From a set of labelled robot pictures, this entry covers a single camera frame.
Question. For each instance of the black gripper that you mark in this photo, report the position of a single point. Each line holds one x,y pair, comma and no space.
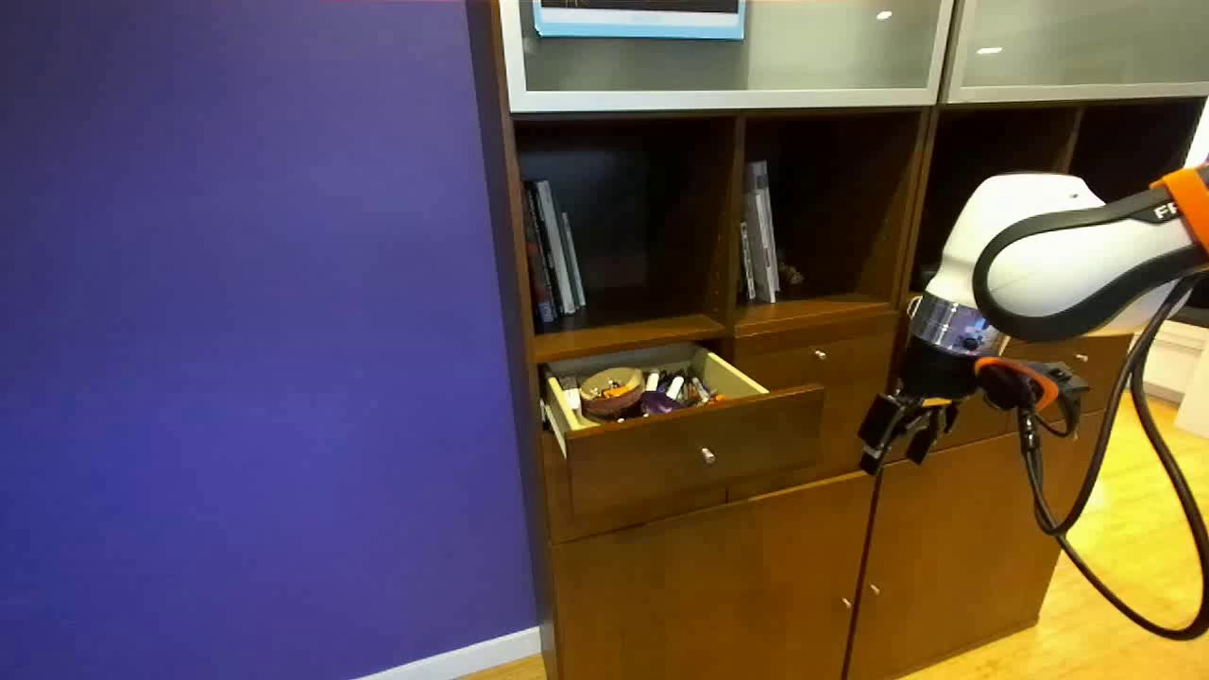
927,381

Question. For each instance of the wooden drawer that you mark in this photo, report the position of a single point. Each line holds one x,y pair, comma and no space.
701,432

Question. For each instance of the blue framed picture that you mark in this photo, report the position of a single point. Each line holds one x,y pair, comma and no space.
710,20

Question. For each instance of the books in middle shelf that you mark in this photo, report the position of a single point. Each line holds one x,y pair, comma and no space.
757,234

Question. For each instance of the books in left shelf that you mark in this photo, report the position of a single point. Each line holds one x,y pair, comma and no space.
553,257

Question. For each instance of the books in shelf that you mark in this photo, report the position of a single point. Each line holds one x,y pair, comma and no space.
553,257
757,234

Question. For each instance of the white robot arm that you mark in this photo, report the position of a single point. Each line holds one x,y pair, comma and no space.
1038,253

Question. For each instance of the wooden shelf cabinet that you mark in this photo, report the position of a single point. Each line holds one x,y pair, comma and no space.
875,117

